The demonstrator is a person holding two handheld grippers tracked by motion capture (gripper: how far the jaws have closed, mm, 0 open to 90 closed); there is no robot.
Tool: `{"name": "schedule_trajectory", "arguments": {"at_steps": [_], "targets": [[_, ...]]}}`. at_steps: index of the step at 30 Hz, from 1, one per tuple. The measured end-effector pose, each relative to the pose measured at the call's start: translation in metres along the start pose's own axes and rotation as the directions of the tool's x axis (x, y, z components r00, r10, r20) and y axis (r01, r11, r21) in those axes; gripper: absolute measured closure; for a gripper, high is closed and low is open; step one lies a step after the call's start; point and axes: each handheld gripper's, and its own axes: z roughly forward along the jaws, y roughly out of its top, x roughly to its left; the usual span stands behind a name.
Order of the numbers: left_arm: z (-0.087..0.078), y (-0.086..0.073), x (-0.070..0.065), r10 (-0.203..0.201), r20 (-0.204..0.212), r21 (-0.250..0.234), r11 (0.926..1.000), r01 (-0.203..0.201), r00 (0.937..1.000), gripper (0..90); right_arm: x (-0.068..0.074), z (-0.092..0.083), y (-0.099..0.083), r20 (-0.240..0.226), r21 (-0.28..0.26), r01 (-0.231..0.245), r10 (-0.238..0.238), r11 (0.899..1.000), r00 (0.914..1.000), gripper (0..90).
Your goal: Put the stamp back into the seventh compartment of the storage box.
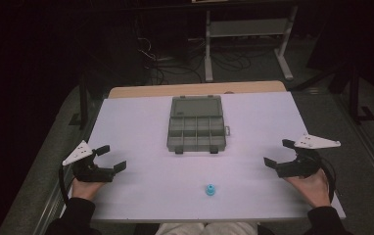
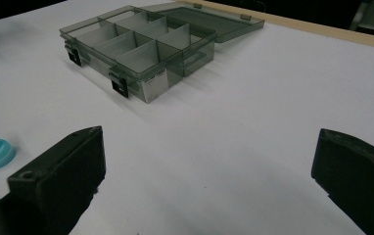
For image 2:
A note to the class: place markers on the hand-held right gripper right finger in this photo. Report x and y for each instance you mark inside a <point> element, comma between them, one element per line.
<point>358,176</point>

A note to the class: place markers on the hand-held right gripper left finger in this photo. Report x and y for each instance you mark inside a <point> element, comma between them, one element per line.
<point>61,176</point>

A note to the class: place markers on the clear grey compartment box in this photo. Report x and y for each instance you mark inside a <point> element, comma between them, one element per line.
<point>149,49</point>

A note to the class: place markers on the grey chair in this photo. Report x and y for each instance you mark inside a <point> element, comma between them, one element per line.
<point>372,16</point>

